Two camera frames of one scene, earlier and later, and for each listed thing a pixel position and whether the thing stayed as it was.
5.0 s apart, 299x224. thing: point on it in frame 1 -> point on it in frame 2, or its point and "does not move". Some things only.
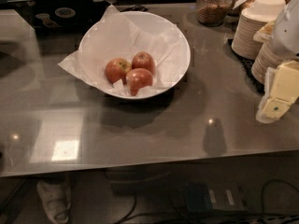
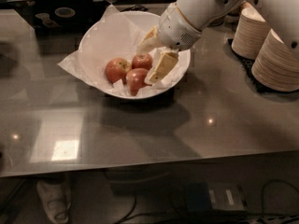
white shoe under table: x=56 y=199 does not move
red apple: x=145 y=61 does not move
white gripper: x=287 y=32 -> x=177 y=31
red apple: x=136 y=78 does not move
